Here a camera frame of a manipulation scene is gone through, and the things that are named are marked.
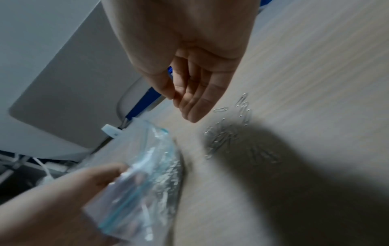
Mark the person's left hand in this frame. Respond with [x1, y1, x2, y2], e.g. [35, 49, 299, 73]
[0, 162, 130, 246]

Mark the person's right hand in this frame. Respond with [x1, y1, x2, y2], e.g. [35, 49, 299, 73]
[101, 0, 259, 124]

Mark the clear plastic zip bag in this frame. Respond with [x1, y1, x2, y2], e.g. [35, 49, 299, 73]
[81, 118, 186, 244]

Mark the white metal rack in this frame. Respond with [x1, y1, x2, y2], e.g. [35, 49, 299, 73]
[0, 153, 77, 186]

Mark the small white plastic clip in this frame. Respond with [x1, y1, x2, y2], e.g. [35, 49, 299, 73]
[101, 124, 123, 139]

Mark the bunch of bagged paper clips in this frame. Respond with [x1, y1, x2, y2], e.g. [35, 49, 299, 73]
[134, 144, 184, 242]

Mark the pile of silver paper clips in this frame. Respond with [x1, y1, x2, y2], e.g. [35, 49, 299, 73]
[203, 92, 281, 165]

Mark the white cable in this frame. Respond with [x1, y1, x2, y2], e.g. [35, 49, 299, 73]
[30, 156, 57, 184]

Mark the blue chair frame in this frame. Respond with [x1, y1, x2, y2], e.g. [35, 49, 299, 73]
[124, 66, 174, 121]

